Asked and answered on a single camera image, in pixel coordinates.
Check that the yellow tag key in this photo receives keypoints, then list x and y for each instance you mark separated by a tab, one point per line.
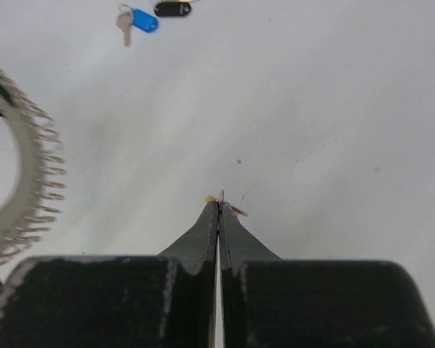
221	200

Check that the metal disc with keyrings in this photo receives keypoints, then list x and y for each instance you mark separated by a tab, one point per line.
27	213

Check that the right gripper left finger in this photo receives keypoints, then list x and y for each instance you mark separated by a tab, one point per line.
167	300

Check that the blue tag key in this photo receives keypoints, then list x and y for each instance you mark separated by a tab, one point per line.
129	18

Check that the black tag key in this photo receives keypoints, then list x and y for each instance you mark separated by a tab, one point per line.
172	8

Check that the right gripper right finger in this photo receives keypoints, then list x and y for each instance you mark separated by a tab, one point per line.
271	302

